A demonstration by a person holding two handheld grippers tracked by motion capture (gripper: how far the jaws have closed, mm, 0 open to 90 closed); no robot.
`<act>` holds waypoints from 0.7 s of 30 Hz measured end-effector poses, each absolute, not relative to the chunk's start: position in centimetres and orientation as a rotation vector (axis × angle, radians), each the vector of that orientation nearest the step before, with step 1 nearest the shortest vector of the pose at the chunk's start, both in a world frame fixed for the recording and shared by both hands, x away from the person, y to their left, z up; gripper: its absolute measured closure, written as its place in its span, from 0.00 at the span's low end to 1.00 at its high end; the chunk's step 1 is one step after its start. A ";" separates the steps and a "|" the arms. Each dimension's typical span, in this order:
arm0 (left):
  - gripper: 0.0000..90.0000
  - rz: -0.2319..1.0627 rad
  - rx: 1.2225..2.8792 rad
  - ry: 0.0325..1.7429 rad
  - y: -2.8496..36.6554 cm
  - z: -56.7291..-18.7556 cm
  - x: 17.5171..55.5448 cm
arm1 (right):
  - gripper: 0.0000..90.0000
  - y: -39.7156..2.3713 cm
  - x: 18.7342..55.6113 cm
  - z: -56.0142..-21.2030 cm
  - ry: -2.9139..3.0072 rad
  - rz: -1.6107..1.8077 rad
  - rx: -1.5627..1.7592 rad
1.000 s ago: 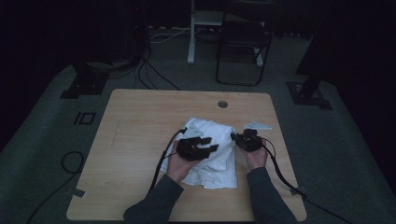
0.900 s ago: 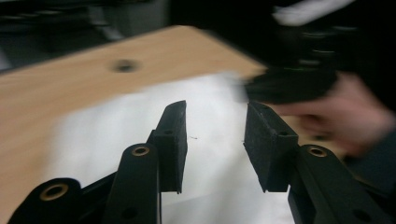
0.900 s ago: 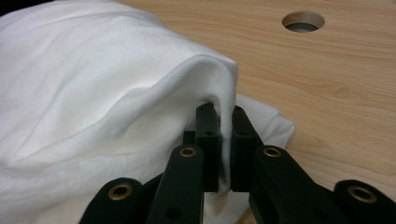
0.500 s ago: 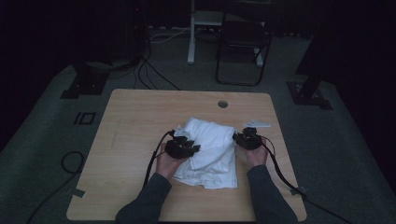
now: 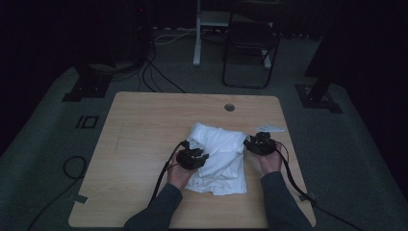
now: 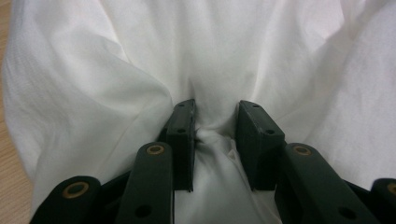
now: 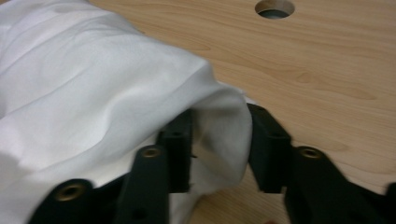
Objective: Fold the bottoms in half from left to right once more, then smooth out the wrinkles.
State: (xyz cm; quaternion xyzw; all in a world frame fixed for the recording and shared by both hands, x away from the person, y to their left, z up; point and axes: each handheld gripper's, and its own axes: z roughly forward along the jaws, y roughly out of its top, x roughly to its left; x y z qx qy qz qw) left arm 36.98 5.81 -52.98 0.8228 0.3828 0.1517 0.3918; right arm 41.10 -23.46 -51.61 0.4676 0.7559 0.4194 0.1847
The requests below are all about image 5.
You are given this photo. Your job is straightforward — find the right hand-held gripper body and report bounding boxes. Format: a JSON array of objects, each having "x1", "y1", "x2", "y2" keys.
[{"x1": 251, "y1": 124, "x2": 286, "y2": 156}]

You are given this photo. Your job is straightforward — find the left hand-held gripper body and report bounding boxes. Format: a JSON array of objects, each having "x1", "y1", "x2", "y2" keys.
[{"x1": 176, "y1": 140, "x2": 205, "y2": 171}]

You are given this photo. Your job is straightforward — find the white skirt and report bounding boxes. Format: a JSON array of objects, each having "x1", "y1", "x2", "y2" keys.
[{"x1": 185, "y1": 121, "x2": 248, "y2": 196}]

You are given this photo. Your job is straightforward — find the person's right hand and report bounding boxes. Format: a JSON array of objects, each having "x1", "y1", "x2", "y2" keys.
[{"x1": 253, "y1": 142, "x2": 283, "y2": 176}]

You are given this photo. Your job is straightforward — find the person's left hand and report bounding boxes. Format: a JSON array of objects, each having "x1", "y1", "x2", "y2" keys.
[{"x1": 166, "y1": 160, "x2": 196, "y2": 192}]

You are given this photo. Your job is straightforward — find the black stand base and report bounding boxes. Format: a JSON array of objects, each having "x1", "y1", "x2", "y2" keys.
[
  {"x1": 62, "y1": 62, "x2": 114, "y2": 103},
  {"x1": 294, "y1": 76, "x2": 344, "y2": 114}
]

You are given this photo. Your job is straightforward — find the black folding chair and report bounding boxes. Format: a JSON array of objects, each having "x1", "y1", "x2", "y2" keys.
[{"x1": 221, "y1": 9, "x2": 282, "y2": 90}]

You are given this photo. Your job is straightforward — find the dark equipment tower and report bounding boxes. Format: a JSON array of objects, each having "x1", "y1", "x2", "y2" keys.
[{"x1": 126, "y1": 0, "x2": 155, "y2": 64}]

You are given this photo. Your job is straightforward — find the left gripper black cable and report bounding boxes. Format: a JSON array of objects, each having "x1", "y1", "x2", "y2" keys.
[{"x1": 148, "y1": 140, "x2": 189, "y2": 206}]

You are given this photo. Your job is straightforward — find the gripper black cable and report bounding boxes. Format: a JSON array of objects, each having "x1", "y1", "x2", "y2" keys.
[
  {"x1": 148, "y1": 140, "x2": 189, "y2": 206},
  {"x1": 274, "y1": 141, "x2": 365, "y2": 231}
]

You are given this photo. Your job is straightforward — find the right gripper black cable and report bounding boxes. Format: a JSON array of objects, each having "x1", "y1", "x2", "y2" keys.
[{"x1": 274, "y1": 141, "x2": 365, "y2": 231}]

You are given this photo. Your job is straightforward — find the black floor cables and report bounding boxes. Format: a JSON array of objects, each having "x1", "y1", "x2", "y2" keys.
[{"x1": 138, "y1": 47, "x2": 187, "y2": 94}]

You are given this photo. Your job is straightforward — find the white metal desk frame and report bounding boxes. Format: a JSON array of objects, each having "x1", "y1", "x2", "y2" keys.
[{"x1": 192, "y1": 0, "x2": 273, "y2": 70}]

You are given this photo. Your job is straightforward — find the white floor cable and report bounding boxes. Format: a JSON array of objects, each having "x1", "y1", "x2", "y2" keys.
[{"x1": 153, "y1": 28, "x2": 196, "y2": 45}]

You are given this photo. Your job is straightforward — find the black looped floor cable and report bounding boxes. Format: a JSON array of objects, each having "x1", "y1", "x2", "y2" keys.
[{"x1": 27, "y1": 155, "x2": 88, "y2": 231}]

